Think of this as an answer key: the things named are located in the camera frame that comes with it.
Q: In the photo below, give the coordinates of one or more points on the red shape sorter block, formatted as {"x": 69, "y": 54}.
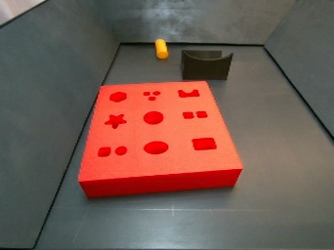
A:
{"x": 158, "y": 139}

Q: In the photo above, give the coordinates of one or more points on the black curved fixture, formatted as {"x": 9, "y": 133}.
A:
{"x": 204, "y": 65}

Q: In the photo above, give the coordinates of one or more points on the yellow oval cylinder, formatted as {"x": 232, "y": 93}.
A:
{"x": 160, "y": 49}

